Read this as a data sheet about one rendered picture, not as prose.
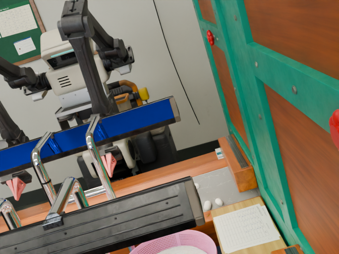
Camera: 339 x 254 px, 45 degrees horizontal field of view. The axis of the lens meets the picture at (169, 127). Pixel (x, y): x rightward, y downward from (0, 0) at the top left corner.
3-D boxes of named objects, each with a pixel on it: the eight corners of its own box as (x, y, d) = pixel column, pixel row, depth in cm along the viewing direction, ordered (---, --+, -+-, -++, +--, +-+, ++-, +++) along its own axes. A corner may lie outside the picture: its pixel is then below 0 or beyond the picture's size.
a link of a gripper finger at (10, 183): (24, 193, 148) (23, 170, 153) (5, 198, 149) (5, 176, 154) (33, 199, 154) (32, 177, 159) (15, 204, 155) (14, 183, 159)
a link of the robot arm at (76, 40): (90, 13, 138) (60, 17, 140) (85, 18, 134) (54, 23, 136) (121, 118, 161) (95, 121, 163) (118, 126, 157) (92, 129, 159)
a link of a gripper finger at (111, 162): (114, 171, 142) (110, 148, 147) (94, 177, 143) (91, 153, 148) (119, 178, 148) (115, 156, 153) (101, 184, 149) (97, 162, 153)
